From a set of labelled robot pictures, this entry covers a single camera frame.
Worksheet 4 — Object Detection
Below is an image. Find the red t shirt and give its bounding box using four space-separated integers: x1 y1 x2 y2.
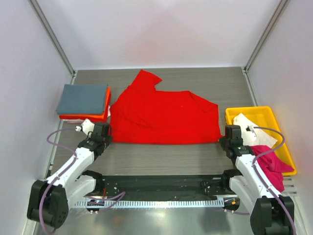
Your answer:
110 70 222 144

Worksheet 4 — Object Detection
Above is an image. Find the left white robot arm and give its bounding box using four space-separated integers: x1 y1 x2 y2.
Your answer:
27 119 113 235

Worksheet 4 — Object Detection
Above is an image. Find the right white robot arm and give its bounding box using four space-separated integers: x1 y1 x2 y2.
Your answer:
219 125 296 235

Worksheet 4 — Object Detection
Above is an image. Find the white t shirt in bin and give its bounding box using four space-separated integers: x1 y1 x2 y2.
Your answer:
233 113 277 148

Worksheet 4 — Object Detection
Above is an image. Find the yellow plastic bin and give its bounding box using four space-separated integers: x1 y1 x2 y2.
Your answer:
225 106 297 176

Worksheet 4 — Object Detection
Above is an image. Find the magenta t shirt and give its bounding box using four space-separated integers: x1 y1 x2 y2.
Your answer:
257 152 294 192

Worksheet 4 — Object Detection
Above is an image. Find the folded grey t shirt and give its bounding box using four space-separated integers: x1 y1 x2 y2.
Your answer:
56 84 108 115

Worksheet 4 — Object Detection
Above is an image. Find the folded orange t shirt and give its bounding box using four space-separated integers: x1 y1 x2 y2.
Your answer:
59 87 111 121

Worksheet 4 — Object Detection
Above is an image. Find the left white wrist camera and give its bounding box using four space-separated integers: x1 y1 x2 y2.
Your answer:
75 119 95 136

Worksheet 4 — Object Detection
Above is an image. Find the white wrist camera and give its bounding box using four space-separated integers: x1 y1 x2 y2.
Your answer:
245 125 257 142
75 119 95 136

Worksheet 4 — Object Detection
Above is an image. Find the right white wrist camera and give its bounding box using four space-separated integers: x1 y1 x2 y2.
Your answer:
245 125 257 142

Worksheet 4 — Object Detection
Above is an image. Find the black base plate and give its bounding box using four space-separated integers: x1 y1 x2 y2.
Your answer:
87 175 240 211

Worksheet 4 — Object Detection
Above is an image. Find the slotted cable duct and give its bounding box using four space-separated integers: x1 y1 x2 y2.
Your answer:
73 198 224 209

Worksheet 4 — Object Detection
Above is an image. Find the right aluminium frame post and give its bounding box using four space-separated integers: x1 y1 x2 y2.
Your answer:
243 0 290 74

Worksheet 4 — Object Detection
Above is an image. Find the aluminium frame post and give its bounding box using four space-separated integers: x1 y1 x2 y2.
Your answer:
28 0 76 77
243 0 290 74

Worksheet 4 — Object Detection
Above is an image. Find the left aluminium frame post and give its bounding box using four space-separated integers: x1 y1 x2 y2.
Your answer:
28 0 76 77

